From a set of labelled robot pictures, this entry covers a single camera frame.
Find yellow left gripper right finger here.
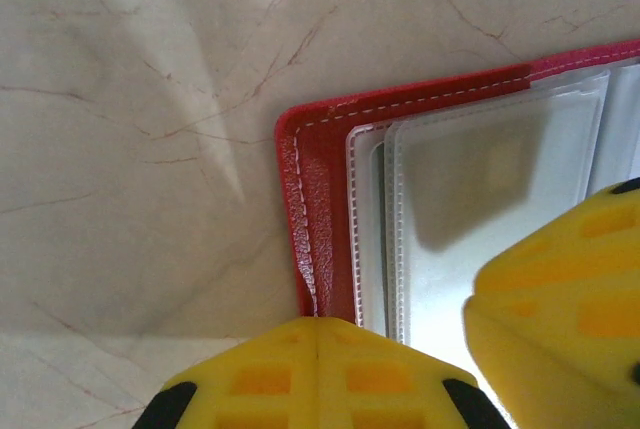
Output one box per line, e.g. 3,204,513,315
462,177,640,429

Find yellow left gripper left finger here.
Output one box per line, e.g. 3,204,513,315
132,316,511,429

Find red card holder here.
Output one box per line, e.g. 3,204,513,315
273,37,640,386

